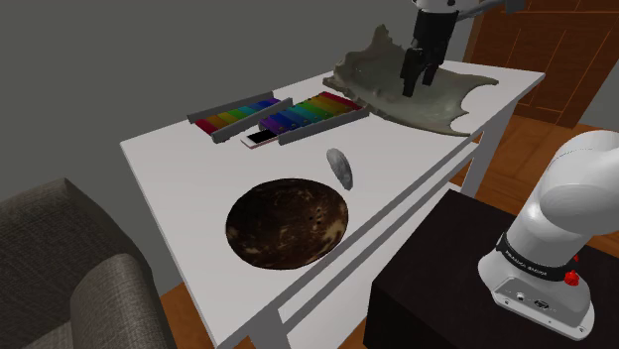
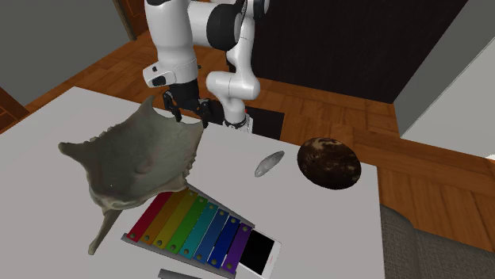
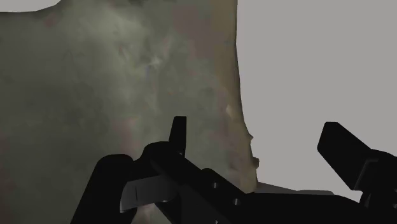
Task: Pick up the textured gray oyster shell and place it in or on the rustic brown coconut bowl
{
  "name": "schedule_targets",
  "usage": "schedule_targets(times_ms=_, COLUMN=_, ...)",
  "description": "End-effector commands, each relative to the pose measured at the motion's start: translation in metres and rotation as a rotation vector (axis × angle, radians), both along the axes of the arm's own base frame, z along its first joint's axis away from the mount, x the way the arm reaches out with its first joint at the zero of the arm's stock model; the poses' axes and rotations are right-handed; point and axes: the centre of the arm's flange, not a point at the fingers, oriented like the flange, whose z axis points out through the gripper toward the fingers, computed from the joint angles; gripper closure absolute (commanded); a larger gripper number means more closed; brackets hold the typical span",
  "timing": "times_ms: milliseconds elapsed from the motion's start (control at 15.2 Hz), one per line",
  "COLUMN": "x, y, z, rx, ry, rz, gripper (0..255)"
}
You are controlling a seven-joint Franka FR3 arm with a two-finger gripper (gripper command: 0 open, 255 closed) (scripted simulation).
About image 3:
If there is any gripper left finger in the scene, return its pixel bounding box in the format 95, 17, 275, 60
70, 116, 246, 224

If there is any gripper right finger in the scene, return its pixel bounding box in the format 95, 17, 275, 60
317, 121, 397, 213

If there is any mottled grey-green furniture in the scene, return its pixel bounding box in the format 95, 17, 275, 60
0, 0, 260, 224

